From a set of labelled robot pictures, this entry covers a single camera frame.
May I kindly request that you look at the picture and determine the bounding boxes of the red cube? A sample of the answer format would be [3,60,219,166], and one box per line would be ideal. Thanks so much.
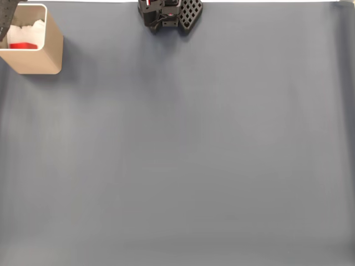
[8,42,38,50]

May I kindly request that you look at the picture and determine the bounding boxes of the beige open box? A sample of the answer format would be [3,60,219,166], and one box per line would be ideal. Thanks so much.
[0,3,64,75]

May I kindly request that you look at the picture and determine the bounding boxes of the white padding material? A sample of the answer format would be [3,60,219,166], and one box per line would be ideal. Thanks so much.
[6,18,46,49]

